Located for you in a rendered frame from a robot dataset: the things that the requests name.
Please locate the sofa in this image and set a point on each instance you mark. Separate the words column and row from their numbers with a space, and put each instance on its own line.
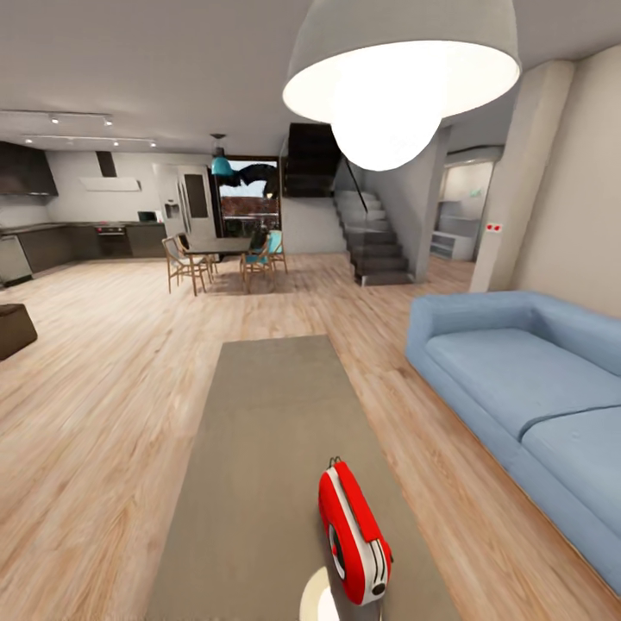
column 537, row 381

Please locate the radio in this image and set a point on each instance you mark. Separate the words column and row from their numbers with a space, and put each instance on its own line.
column 362, row 557

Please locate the room light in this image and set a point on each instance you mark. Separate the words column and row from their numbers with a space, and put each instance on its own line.
column 477, row 39
column 220, row 165

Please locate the coffee table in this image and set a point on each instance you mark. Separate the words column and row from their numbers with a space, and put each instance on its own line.
column 247, row 540

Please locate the breakfast table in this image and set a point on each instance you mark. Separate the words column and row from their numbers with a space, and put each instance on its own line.
column 213, row 247

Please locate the stairs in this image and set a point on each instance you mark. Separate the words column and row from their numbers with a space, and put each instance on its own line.
column 313, row 166

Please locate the range hood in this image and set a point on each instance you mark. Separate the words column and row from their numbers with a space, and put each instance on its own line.
column 109, row 181

